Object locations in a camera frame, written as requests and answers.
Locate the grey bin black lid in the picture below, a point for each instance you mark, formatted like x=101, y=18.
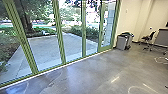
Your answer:
x=122, y=42

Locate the green lidded bin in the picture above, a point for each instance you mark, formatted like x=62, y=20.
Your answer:
x=130, y=38

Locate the dark green shrub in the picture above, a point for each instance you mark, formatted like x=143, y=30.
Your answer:
x=90, y=32

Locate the grey stone block pillar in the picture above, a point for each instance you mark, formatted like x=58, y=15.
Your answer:
x=110, y=23

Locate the tree trunk outdoors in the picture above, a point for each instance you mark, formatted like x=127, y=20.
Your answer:
x=27, y=16

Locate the black swivel stool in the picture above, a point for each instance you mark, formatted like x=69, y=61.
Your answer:
x=149, y=38

